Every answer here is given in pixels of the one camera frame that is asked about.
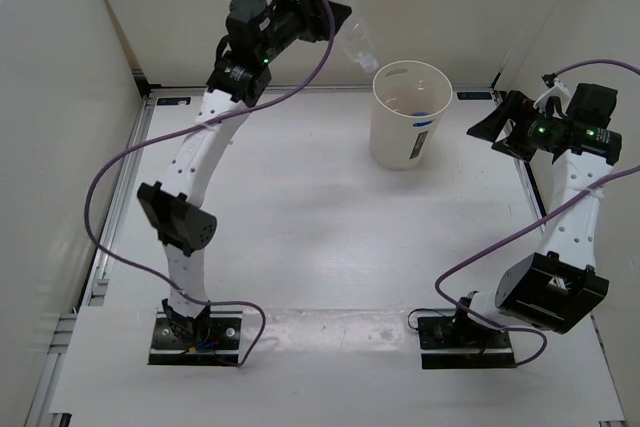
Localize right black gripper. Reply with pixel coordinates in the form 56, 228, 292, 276
466, 91, 560, 163

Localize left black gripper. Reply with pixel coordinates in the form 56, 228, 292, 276
258, 0, 353, 65

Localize clear plastic bottle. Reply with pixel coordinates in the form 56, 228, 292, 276
330, 0, 379, 74

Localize blue label water bottle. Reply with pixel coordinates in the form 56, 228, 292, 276
411, 111, 433, 128

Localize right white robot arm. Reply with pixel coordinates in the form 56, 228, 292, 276
449, 82, 622, 347

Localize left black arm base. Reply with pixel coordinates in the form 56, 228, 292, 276
147, 311, 243, 367

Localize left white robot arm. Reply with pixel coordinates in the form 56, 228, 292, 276
137, 0, 352, 347

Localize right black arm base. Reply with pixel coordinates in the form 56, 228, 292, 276
407, 308, 515, 370

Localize cream plastic bin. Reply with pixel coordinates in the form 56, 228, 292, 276
369, 60, 453, 170

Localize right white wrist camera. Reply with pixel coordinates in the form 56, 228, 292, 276
533, 73, 572, 118

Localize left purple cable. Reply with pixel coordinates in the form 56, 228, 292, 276
85, 0, 337, 368

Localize purple cable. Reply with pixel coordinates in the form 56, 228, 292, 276
433, 59, 640, 367
85, 0, 337, 368

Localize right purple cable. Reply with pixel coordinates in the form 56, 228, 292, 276
433, 59, 640, 367

